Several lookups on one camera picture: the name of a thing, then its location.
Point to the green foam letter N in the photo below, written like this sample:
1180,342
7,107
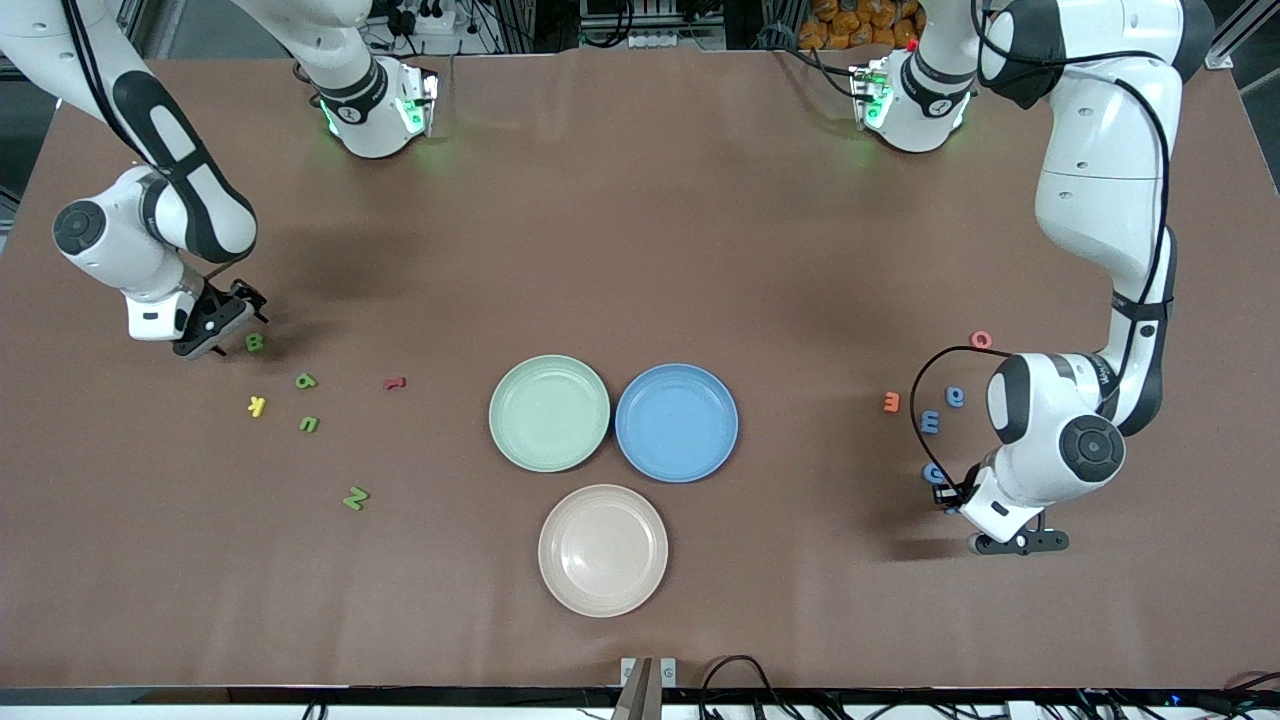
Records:
355,497

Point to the red foam letter Q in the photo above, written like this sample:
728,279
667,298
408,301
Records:
980,340

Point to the orange objects pile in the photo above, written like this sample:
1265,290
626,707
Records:
850,25

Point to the blue foam capital E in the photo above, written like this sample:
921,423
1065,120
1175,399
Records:
930,422

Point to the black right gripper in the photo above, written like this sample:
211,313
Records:
243,296

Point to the blue plate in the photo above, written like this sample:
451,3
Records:
677,423

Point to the pale green plate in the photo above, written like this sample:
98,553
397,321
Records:
549,413

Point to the aluminium frame profile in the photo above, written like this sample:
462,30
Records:
1222,58

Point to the blue foam lowercase e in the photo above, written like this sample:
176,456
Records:
934,472

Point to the white power strip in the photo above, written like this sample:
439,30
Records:
660,40
430,18

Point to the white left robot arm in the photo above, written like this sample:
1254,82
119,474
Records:
1100,200

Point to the brown table cover sheet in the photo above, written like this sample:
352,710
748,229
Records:
640,200

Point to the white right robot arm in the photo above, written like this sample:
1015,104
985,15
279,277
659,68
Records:
190,215

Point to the green foam letter a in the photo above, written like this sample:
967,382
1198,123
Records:
306,380

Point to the blue foam letter a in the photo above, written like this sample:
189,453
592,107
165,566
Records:
955,397

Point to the beige plate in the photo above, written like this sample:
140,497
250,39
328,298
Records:
603,550

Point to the yellow foam letter K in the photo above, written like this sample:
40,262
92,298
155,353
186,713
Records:
257,405

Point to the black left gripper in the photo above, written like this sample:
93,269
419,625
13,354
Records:
948,495

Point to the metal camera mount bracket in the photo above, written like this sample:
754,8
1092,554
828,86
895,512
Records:
640,690

